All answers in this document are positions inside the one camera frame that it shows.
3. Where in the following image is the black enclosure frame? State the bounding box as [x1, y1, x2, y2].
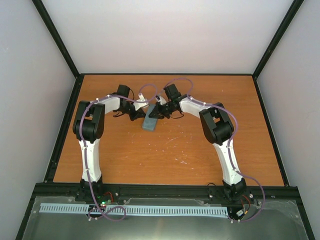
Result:
[14, 0, 316, 240]

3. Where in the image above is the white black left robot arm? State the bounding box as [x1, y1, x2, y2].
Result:
[72, 84, 149, 202]

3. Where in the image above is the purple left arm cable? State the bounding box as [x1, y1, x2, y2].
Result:
[79, 83, 158, 222]

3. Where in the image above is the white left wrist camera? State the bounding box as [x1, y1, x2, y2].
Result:
[133, 93, 149, 111]

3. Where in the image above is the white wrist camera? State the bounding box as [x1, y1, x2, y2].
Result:
[155, 95, 167, 106]
[133, 93, 149, 111]

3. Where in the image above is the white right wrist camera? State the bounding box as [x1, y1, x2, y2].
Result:
[155, 95, 167, 106]

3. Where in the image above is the black mounting rail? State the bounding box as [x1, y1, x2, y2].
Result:
[33, 182, 300, 203]

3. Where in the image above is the light blue cable duct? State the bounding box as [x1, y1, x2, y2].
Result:
[39, 203, 228, 218]

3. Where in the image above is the metal front plate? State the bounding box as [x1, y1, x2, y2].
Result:
[22, 197, 308, 240]

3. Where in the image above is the teal glasses case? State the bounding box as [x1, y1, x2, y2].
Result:
[142, 104, 158, 132]

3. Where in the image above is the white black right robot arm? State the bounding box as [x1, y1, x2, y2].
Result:
[149, 84, 247, 202]

